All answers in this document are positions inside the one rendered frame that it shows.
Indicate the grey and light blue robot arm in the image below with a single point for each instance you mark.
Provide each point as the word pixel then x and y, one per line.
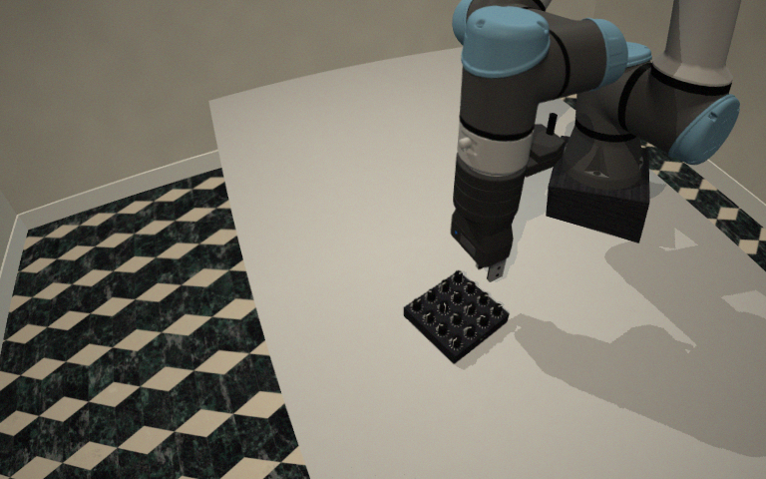
pixel 509 67

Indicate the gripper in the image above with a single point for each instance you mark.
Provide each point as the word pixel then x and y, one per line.
pixel 487 193

